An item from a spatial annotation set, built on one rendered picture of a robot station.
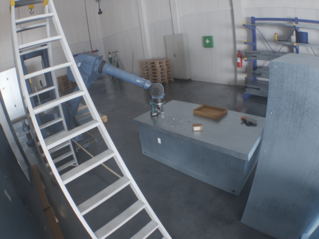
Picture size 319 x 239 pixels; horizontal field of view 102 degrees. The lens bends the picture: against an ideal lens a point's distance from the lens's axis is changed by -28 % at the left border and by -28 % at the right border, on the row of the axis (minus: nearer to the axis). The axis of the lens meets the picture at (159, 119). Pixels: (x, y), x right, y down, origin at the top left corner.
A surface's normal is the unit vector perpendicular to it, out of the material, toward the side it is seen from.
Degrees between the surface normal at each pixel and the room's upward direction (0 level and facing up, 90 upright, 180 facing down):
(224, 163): 90
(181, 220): 0
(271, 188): 90
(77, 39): 90
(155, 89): 90
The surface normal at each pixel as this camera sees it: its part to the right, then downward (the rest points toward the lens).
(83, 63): -0.19, 0.42
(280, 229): -0.72, 0.36
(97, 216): -0.12, -0.91
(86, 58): 0.07, 0.32
